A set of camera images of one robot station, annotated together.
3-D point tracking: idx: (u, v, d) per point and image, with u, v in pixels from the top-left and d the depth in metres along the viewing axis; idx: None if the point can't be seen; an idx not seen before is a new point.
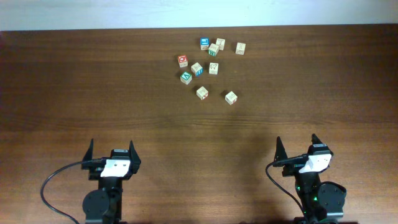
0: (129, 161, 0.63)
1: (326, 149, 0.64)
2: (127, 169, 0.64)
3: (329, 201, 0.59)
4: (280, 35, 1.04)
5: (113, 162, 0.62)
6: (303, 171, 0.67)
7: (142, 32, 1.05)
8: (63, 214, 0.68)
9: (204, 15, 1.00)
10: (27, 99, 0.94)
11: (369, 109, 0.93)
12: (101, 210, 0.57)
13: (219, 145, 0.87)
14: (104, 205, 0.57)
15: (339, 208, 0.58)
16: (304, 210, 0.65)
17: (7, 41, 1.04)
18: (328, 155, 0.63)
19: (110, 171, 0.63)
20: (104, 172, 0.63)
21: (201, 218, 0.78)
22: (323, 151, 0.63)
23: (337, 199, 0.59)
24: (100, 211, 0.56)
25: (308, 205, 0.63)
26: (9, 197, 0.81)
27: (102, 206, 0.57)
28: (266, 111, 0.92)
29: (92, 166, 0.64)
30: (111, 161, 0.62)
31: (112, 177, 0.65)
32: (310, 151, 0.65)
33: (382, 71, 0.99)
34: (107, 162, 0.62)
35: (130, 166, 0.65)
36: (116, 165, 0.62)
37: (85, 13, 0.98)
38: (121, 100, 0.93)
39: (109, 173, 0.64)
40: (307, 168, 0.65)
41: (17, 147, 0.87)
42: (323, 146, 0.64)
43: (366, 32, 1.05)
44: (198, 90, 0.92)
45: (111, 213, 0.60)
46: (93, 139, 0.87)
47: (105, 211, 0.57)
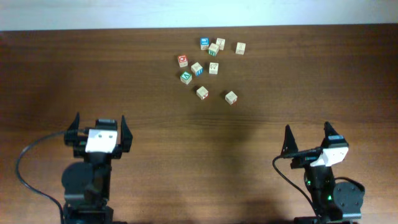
0: (115, 132, 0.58)
1: (342, 141, 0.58)
2: (114, 142, 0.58)
3: (344, 201, 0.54)
4: (280, 35, 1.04)
5: (96, 132, 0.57)
6: (315, 165, 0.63)
7: (142, 32, 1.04)
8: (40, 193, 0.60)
9: (203, 14, 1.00)
10: (27, 99, 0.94)
11: (369, 109, 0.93)
12: (84, 184, 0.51)
13: (219, 145, 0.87)
14: (87, 178, 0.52)
15: (356, 208, 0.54)
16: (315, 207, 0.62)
17: (7, 41, 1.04)
18: (344, 148, 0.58)
19: (95, 142, 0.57)
20: (87, 145, 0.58)
21: (201, 218, 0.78)
22: (339, 144, 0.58)
23: (355, 199, 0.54)
24: (82, 185, 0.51)
25: (319, 202, 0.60)
26: (9, 197, 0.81)
27: (84, 179, 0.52)
28: (266, 111, 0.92)
29: (76, 139, 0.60)
30: (95, 131, 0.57)
31: (98, 153, 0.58)
32: (324, 144, 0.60)
33: (382, 71, 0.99)
34: (90, 132, 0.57)
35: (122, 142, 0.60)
36: (101, 136, 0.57)
37: (86, 12, 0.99)
38: (120, 100, 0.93)
39: (95, 147, 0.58)
40: (321, 162, 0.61)
41: (17, 147, 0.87)
42: (339, 138, 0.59)
43: (365, 32, 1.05)
44: (198, 90, 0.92)
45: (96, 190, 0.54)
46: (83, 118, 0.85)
47: (88, 184, 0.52)
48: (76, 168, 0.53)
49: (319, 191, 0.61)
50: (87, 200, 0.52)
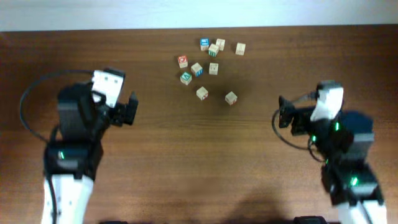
0: (121, 78, 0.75)
1: (336, 84, 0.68)
2: (117, 86, 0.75)
3: (354, 122, 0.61)
4: (280, 36, 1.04)
5: (105, 75, 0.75)
6: (321, 112, 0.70)
7: (142, 32, 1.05)
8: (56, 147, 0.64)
9: (203, 15, 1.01)
10: (27, 99, 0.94)
11: (369, 109, 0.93)
12: (81, 95, 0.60)
13: (219, 145, 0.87)
14: (86, 93, 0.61)
15: (368, 129, 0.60)
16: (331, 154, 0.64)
17: (8, 42, 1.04)
18: (339, 88, 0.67)
19: (101, 82, 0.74)
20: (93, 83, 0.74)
21: (201, 218, 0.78)
22: (333, 86, 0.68)
23: (363, 123, 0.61)
24: (78, 95, 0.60)
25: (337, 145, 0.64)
26: (9, 197, 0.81)
27: (83, 93, 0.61)
28: (266, 111, 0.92)
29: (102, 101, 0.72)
30: (104, 75, 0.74)
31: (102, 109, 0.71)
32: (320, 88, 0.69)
33: (381, 71, 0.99)
34: (98, 72, 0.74)
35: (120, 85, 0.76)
36: (108, 79, 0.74)
37: (86, 13, 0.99)
38: (120, 100, 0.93)
39: (101, 87, 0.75)
40: (321, 104, 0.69)
41: (17, 147, 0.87)
42: (332, 83, 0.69)
43: (365, 33, 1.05)
44: (198, 91, 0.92)
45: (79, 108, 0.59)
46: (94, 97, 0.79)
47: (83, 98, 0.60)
48: (73, 86, 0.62)
49: (333, 137, 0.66)
50: (74, 106, 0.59)
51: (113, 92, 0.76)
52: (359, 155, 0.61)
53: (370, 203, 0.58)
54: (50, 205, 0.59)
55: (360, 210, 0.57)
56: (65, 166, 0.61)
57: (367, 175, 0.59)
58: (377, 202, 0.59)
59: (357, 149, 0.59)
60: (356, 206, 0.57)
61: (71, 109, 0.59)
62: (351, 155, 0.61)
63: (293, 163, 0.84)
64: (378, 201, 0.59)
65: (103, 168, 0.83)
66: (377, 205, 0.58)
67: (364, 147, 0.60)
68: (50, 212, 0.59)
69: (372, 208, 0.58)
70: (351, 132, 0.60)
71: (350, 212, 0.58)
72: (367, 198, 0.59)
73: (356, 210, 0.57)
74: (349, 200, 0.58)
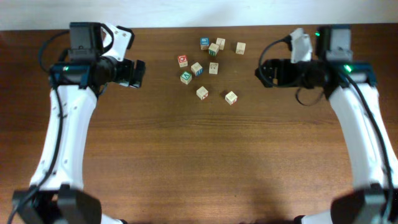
0: (130, 33, 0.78)
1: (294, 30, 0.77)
2: (125, 38, 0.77)
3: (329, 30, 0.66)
4: (280, 35, 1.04)
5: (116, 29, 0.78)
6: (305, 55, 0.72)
7: (142, 32, 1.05)
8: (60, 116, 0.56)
9: (204, 14, 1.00)
10: (27, 99, 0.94)
11: None
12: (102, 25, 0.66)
13: (219, 145, 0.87)
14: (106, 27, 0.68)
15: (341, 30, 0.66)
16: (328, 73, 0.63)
17: (9, 42, 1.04)
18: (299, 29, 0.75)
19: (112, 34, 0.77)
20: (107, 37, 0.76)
21: (201, 218, 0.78)
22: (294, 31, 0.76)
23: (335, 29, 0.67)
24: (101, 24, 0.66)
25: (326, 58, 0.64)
26: (9, 197, 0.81)
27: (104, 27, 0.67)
28: (266, 111, 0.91)
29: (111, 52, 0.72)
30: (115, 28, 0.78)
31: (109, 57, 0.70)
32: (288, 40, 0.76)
33: (381, 71, 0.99)
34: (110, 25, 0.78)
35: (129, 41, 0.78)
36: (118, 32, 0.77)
37: (86, 12, 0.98)
38: (120, 100, 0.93)
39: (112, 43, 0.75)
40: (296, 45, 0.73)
41: (17, 146, 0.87)
42: None
43: (365, 32, 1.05)
44: (198, 90, 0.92)
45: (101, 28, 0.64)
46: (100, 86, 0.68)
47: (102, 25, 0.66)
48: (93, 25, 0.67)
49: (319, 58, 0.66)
50: (98, 26, 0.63)
51: (120, 43, 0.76)
52: (341, 46, 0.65)
53: (367, 96, 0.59)
54: (56, 111, 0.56)
55: (356, 100, 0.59)
56: (71, 78, 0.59)
57: (359, 65, 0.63)
58: (374, 90, 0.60)
59: (336, 43, 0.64)
60: (350, 90, 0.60)
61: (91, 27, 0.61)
62: (335, 48, 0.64)
63: (293, 163, 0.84)
64: (370, 84, 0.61)
65: (103, 169, 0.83)
66: (374, 101, 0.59)
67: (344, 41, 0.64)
68: (56, 115, 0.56)
69: (369, 102, 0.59)
70: (319, 28, 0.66)
71: (344, 94, 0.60)
72: (364, 86, 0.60)
73: (350, 92, 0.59)
74: (342, 84, 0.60)
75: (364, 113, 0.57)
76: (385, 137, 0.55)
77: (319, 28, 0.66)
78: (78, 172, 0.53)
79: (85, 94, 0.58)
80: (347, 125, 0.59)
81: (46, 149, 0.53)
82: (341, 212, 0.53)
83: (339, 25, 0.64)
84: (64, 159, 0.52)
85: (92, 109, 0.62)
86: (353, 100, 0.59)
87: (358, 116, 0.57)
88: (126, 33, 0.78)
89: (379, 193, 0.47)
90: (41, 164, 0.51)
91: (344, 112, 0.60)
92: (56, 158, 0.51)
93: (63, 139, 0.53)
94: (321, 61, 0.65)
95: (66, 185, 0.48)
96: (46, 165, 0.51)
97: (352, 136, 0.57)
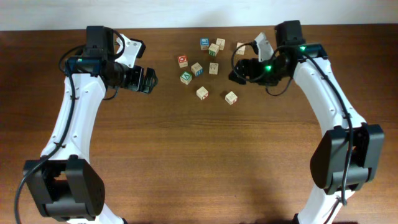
0: (139, 42, 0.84)
1: None
2: (135, 48, 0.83)
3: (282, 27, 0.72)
4: None
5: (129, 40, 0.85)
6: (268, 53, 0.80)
7: (142, 32, 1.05)
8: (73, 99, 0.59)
9: (204, 14, 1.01)
10: (27, 99, 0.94)
11: (369, 109, 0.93)
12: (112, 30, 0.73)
13: (219, 145, 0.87)
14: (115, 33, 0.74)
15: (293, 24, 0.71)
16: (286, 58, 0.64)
17: (9, 42, 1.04)
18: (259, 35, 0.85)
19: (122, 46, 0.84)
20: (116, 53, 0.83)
21: (201, 218, 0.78)
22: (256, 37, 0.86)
23: None
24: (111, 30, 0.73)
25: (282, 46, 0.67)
26: (9, 197, 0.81)
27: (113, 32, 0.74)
28: (266, 111, 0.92)
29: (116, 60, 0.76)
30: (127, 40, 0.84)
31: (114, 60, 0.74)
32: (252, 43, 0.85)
33: (381, 71, 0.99)
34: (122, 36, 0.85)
35: (140, 50, 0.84)
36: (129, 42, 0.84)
37: (86, 12, 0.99)
38: (120, 100, 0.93)
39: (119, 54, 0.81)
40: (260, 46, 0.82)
41: (16, 146, 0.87)
42: None
43: (365, 32, 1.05)
44: (198, 90, 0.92)
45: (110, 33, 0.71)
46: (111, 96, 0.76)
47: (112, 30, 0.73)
48: None
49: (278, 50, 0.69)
50: (107, 30, 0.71)
51: (129, 53, 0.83)
52: (297, 35, 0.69)
53: (322, 61, 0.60)
54: (69, 93, 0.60)
55: (313, 68, 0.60)
56: (84, 68, 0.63)
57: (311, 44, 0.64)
58: (326, 60, 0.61)
59: (291, 33, 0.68)
60: (308, 62, 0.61)
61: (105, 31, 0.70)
62: (291, 38, 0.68)
63: (293, 163, 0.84)
64: (323, 57, 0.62)
65: (102, 169, 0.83)
66: (328, 65, 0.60)
67: (296, 30, 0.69)
68: (69, 97, 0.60)
69: (324, 67, 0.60)
70: (277, 27, 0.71)
71: (303, 67, 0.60)
72: (319, 58, 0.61)
73: (308, 64, 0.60)
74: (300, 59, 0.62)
75: (319, 77, 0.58)
76: (342, 94, 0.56)
77: (277, 27, 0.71)
78: (85, 150, 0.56)
79: (96, 81, 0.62)
80: (308, 92, 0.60)
81: (58, 126, 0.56)
82: (318, 171, 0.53)
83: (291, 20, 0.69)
84: (75, 135, 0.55)
85: (101, 99, 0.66)
86: (310, 70, 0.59)
87: (315, 79, 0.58)
88: (137, 42, 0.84)
89: (340, 134, 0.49)
90: (52, 139, 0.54)
91: (305, 81, 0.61)
92: (68, 133, 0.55)
93: (74, 118, 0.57)
94: (280, 47, 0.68)
95: (74, 155, 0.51)
96: (57, 139, 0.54)
97: (315, 99, 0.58)
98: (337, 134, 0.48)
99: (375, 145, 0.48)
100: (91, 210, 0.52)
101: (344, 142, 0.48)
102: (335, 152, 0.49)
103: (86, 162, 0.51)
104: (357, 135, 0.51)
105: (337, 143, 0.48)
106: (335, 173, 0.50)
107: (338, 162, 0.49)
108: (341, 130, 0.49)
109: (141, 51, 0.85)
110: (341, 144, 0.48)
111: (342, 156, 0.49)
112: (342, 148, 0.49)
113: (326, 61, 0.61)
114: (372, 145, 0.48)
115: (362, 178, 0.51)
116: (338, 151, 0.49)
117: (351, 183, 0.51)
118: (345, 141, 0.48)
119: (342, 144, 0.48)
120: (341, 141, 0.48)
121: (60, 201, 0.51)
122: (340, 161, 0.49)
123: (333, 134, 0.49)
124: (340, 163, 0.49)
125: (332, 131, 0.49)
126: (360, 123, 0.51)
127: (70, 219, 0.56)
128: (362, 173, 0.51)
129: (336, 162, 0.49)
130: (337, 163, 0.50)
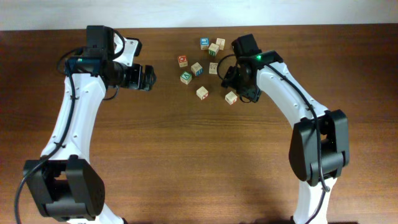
0: (136, 40, 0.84)
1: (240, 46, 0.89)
2: (133, 45, 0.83)
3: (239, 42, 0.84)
4: (280, 35, 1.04)
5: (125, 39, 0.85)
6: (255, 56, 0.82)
7: (142, 32, 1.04)
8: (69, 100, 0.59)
9: (204, 14, 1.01)
10: (27, 98, 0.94)
11: (369, 109, 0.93)
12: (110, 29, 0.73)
13: (219, 145, 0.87)
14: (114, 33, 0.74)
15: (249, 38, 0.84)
16: (247, 69, 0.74)
17: (8, 42, 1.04)
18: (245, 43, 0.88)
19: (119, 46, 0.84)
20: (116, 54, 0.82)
21: (201, 218, 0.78)
22: None
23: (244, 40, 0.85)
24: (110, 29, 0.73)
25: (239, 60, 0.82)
26: (9, 197, 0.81)
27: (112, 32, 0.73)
28: (266, 111, 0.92)
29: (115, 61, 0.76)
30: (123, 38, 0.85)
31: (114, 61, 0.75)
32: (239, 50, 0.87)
33: (381, 71, 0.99)
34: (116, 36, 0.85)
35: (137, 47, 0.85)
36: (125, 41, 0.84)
37: (86, 12, 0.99)
38: (120, 100, 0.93)
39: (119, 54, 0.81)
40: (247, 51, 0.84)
41: (16, 146, 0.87)
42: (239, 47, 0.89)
43: (365, 32, 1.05)
44: (198, 90, 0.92)
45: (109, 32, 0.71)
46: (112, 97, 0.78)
47: (111, 30, 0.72)
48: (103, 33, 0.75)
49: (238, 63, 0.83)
50: (107, 29, 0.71)
51: (129, 51, 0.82)
52: (252, 47, 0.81)
53: (278, 66, 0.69)
54: (69, 93, 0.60)
55: (271, 73, 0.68)
56: (85, 68, 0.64)
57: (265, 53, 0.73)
58: (282, 64, 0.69)
59: (247, 46, 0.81)
60: (266, 69, 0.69)
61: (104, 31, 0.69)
62: (247, 50, 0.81)
63: None
64: (278, 61, 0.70)
65: (102, 169, 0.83)
66: (284, 67, 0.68)
67: (250, 43, 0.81)
68: (69, 97, 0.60)
69: (280, 70, 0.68)
70: (233, 44, 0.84)
71: (263, 74, 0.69)
72: (276, 63, 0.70)
73: (266, 70, 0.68)
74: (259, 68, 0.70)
75: (279, 78, 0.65)
76: (301, 89, 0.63)
77: (234, 43, 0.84)
78: (85, 150, 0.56)
79: (96, 81, 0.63)
80: (274, 94, 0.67)
81: (58, 126, 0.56)
82: (297, 166, 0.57)
83: (245, 36, 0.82)
84: (75, 135, 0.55)
85: (101, 99, 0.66)
86: (269, 74, 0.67)
87: (276, 81, 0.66)
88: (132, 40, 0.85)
89: (308, 125, 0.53)
90: (52, 139, 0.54)
91: (268, 86, 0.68)
92: (68, 133, 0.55)
93: (74, 117, 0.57)
94: (240, 59, 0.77)
95: (74, 155, 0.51)
96: (57, 139, 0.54)
97: (280, 99, 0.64)
98: (305, 126, 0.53)
99: (341, 128, 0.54)
100: (91, 211, 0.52)
101: (312, 131, 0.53)
102: (306, 142, 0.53)
103: (86, 162, 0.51)
104: (326, 124, 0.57)
105: (307, 133, 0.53)
106: (312, 163, 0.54)
107: (312, 151, 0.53)
108: (308, 121, 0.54)
109: (138, 48, 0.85)
110: (310, 133, 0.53)
111: (314, 145, 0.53)
112: (311, 138, 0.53)
113: (282, 65, 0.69)
114: (338, 129, 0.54)
115: (338, 163, 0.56)
116: (310, 140, 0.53)
117: (328, 169, 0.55)
118: (313, 130, 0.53)
119: (311, 133, 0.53)
120: (310, 130, 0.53)
121: (60, 201, 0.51)
122: (314, 150, 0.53)
123: (301, 126, 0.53)
124: (314, 153, 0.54)
125: (300, 124, 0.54)
126: (323, 111, 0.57)
127: (70, 219, 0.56)
128: (337, 158, 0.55)
129: (310, 152, 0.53)
130: (311, 154, 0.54)
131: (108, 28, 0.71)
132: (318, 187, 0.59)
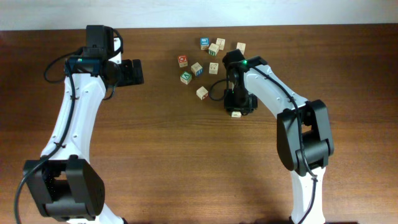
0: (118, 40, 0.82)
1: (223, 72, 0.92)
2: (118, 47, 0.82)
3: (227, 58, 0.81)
4: (280, 35, 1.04)
5: None
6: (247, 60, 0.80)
7: (142, 32, 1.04)
8: (64, 94, 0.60)
9: (203, 14, 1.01)
10: (27, 98, 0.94)
11: (369, 109, 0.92)
12: (109, 30, 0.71)
13: (219, 145, 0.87)
14: (112, 33, 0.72)
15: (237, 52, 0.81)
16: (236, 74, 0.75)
17: (8, 42, 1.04)
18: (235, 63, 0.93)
19: None
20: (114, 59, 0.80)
21: (201, 218, 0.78)
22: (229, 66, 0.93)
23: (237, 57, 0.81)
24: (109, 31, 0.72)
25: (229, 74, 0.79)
26: (9, 197, 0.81)
27: (110, 32, 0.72)
28: (266, 111, 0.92)
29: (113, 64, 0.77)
30: None
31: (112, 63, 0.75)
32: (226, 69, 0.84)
33: (380, 71, 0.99)
34: None
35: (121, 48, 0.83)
36: None
37: (86, 13, 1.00)
38: (121, 100, 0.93)
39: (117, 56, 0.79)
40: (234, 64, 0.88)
41: (16, 146, 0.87)
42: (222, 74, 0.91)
43: (364, 32, 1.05)
44: (198, 91, 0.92)
45: (107, 34, 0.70)
46: (110, 98, 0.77)
47: (107, 31, 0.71)
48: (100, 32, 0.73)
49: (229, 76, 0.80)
50: (104, 30, 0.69)
51: None
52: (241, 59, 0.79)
53: (262, 67, 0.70)
54: (69, 93, 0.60)
55: (255, 74, 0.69)
56: (84, 68, 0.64)
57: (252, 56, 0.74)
58: (266, 65, 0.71)
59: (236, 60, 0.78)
60: (251, 70, 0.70)
61: (100, 33, 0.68)
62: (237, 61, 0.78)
63: None
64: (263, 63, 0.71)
65: (102, 169, 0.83)
66: (268, 68, 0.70)
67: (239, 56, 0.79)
68: (69, 97, 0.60)
69: (265, 70, 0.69)
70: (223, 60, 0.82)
71: (249, 75, 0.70)
72: (260, 65, 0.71)
73: (252, 72, 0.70)
74: (245, 69, 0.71)
75: (263, 78, 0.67)
76: (285, 86, 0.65)
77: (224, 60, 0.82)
78: (85, 151, 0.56)
79: (96, 81, 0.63)
80: (260, 93, 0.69)
81: (58, 126, 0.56)
82: (284, 157, 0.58)
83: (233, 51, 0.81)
84: (75, 135, 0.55)
85: (101, 99, 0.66)
86: (254, 75, 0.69)
87: (260, 80, 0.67)
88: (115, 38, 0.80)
89: (289, 115, 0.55)
90: (52, 139, 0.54)
91: (255, 86, 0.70)
92: (68, 133, 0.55)
93: (74, 118, 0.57)
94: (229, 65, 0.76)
95: (74, 155, 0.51)
96: (56, 139, 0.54)
97: (266, 98, 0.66)
98: (286, 116, 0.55)
99: (321, 117, 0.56)
100: (90, 210, 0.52)
101: (293, 121, 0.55)
102: (288, 131, 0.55)
103: (86, 161, 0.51)
104: (308, 114, 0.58)
105: (288, 122, 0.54)
106: (297, 152, 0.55)
107: (295, 140, 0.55)
108: (290, 112, 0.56)
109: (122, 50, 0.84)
110: (291, 122, 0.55)
111: (297, 133, 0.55)
112: (294, 127, 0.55)
113: (267, 66, 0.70)
114: (319, 117, 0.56)
115: (323, 150, 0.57)
116: (292, 129, 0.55)
117: (314, 157, 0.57)
118: (294, 119, 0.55)
119: (292, 122, 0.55)
120: (290, 120, 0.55)
121: (60, 201, 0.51)
122: (296, 139, 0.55)
123: (283, 116, 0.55)
124: (297, 141, 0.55)
125: (281, 114, 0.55)
126: (304, 102, 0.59)
127: (70, 219, 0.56)
128: (321, 146, 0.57)
129: (293, 141, 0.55)
130: (295, 142, 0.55)
131: (105, 30, 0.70)
132: (308, 178, 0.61)
